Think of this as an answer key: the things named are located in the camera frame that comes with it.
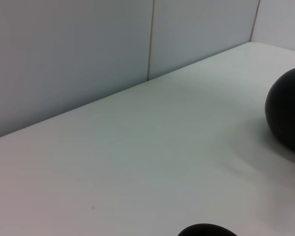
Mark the black teacup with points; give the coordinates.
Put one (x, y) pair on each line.
(207, 230)

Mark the black round teapot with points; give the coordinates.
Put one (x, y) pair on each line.
(288, 110)

